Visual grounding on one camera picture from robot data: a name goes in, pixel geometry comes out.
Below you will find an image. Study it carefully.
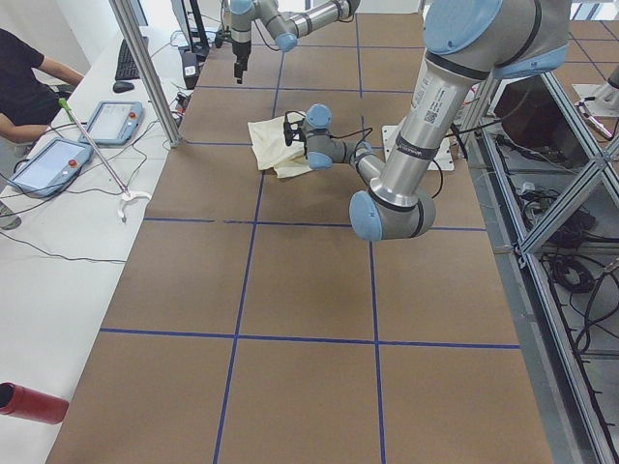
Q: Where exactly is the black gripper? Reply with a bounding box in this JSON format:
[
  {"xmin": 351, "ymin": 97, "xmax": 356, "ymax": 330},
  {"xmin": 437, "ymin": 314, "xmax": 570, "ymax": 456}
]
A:
[{"xmin": 232, "ymin": 41, "xmax": 250, "ymax": 84}]

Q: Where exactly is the cream long-sleeve cat shirt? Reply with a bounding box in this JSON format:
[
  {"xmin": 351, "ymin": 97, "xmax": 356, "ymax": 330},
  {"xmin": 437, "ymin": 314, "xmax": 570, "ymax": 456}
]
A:
[{"xmin": 248, "ymin": 116, "xmax": 311, "ymax": 179}]

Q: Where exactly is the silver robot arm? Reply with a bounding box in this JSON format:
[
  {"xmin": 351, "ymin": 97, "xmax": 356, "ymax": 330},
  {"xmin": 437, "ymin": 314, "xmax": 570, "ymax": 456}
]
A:
[
  {"xmin": 301, "ymin": 1, "xmax": 571, "ymax": 242},
  {"xmin": 229, "ymin": 0, "xmax": 360, "ymax": 84}
]

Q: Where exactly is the black power adapter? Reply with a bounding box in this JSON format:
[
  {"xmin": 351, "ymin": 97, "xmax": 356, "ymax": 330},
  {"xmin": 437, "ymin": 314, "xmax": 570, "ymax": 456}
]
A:
[{"xmin": 181, "ymin": 50, "xmax": 199, "ymax": 90}]

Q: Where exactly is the black keyboard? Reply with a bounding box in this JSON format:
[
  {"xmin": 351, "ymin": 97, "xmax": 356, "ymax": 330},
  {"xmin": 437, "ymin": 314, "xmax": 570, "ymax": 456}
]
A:
[{"xmin": 115, "ymin": 40, "xmax": 140, "ymax": 81}]

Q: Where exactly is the black computer mouse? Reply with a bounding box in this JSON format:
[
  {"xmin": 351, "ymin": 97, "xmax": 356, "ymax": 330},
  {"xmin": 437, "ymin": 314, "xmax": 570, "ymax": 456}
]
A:
[{"xmin": 112, "ymin": 80, "xmax": 134, "ymax": 94}]

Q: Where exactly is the blue teach pendant far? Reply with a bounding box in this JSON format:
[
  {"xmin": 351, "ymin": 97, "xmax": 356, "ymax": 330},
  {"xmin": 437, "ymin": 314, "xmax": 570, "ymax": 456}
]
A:
[{"xmin": 85, "ymin": 101, "xmax": 144, "ymax": 147}]

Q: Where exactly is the blue teach pendant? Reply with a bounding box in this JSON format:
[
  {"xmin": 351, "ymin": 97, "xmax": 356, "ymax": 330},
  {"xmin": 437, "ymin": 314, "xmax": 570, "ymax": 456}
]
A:
[
  {"xmin": 85, "ymin": 101, "xmax": 144, "ymax": 147},
  {"xmin": 8, "ymin": 137, "xmax": 93, "ymax": 198}
]

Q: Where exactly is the silver reacher grabber stick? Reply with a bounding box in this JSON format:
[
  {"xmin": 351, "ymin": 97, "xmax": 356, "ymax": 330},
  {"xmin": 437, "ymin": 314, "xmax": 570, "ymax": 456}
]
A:
[{"xmin": 58, "ymin": 99, "xmax": 152, "ymax": 223}]

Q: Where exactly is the blue teach pendant near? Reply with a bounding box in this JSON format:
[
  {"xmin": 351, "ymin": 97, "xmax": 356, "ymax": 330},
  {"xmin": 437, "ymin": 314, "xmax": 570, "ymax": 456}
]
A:
[{"xmin": 8, "ymin": 137, "xmax": 93, "ymax": 198}]

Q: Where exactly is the person in black shirt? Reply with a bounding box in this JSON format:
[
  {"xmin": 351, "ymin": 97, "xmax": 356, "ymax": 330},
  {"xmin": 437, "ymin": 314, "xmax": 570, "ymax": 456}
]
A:
[{"xmin": 1, "ymin": 29, "xmax": 84, "ymax": 145}]

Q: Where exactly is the white side table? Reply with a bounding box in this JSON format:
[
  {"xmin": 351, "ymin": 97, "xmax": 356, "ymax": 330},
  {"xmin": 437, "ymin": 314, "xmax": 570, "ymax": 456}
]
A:
[{"xmin": 0, "ymin": 23, "xmax": 194, "ymax": 417}]

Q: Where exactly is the red water bottle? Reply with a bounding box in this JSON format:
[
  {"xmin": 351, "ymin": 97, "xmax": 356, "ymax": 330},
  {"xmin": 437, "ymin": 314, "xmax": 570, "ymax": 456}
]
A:
[{"xmin": 1, "ymin": 382, "xmax": 69, "ymax": 424}]

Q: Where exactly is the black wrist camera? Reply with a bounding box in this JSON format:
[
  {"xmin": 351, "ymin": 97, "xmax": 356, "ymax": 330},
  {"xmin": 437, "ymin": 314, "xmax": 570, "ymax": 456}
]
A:
[{"xmin": 283, "ymin": 110, "xmax": 305, "ymax": 147}]

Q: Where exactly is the aluminium frame post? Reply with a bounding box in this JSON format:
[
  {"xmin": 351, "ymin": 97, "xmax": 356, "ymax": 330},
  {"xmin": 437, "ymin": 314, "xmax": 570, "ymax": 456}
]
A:
[{"xmin": 108, "ymin": 0, "xmax": 182, "ymax": 148}]

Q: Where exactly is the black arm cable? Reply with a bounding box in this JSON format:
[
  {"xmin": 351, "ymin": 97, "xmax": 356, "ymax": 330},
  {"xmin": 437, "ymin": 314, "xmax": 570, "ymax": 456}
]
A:
[{"xmin": 333, "ymin": 126, "xmax": 444, "ymax": 199}]

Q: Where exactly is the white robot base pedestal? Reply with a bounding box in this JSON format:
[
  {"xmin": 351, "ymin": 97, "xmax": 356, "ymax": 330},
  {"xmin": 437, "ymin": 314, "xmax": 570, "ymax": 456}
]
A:
[{"xmin": 381, "ymin": 125, "xmax": 455, "ymax": 171}]

